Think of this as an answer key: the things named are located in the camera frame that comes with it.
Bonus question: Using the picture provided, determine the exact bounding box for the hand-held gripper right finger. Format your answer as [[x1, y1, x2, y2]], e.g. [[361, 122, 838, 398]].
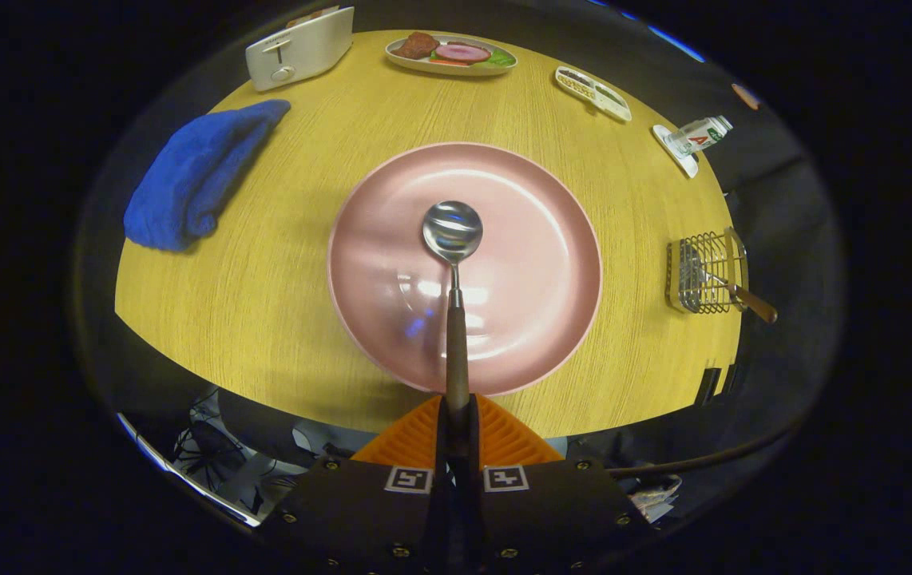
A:
[[468, 394, 656, 575]]

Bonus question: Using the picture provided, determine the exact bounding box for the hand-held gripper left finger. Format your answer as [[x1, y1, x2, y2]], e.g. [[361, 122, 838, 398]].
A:
[[264, 395, 450, 575]]

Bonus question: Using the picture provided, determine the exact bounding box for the fork with wooden handle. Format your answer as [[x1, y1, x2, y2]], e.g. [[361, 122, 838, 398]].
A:
[[678, 242, 779, 324]]

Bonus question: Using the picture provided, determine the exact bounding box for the spoon with wooden handle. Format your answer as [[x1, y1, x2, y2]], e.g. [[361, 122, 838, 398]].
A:
[[422, 200, 484, 460]]

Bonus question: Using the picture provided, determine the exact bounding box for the pink plate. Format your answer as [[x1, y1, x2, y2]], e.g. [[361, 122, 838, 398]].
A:
[[327, 142, 603, 398]]

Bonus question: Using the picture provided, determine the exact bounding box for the white square coaster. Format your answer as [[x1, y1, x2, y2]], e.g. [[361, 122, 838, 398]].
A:
[[652, 124, 700, 178]]

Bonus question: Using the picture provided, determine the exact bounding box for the blue towel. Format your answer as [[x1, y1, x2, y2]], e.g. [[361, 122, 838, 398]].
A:
[[123, 99, 292, 252]]

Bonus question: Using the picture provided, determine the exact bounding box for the white bottle with red label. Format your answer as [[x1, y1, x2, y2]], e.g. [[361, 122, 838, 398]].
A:
[[664, 115, 734, 157]]

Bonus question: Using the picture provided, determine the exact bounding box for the white divided bean tray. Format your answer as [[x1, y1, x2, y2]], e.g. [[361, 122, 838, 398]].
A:
[[555, 65, 632, 122]]

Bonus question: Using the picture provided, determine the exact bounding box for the grey food plate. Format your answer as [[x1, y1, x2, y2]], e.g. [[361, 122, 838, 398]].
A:
[[385, 34, 518, 77]]

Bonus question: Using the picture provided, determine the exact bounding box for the white toaster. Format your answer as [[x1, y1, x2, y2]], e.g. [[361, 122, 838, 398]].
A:
[[245, 6, 355, 92]]

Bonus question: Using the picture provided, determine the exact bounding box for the pink ham slice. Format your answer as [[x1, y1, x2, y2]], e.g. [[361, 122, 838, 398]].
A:
[[435, 43, 492, 64]]

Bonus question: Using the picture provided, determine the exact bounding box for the large brown meat piece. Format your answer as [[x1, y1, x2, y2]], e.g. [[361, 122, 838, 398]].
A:
[[392, 32, 441, 60]]

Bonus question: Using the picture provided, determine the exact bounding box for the black cable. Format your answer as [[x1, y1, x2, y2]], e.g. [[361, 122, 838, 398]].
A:
[[608, 419, 804, 480]]

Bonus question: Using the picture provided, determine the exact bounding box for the metal wire rack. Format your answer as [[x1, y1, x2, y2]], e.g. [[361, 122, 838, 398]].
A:
[[666, 228, 751, 315]]

